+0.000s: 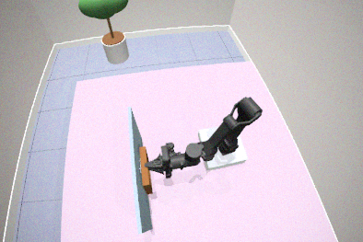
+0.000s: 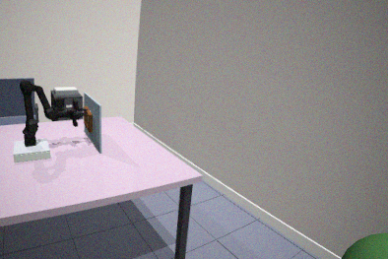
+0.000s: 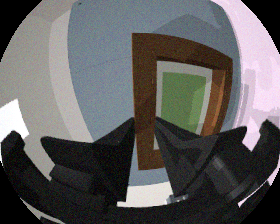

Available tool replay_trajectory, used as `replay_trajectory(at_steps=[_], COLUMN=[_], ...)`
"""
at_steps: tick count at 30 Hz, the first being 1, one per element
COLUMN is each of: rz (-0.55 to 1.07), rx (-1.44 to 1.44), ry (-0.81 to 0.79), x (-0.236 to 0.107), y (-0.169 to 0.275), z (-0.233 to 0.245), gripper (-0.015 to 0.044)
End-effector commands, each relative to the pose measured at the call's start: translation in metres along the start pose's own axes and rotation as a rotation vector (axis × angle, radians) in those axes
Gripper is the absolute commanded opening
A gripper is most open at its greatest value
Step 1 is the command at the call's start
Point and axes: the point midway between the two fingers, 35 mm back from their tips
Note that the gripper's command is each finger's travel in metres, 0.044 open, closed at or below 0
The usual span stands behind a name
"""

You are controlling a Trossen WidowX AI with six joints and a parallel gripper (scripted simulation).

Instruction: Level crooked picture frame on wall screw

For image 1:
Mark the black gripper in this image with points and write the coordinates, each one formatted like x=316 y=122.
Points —
x=166 y=163

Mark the brown picture frame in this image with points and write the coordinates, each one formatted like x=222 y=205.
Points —
x=146 y=177

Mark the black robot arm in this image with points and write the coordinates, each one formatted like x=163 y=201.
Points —
x=225 y=137

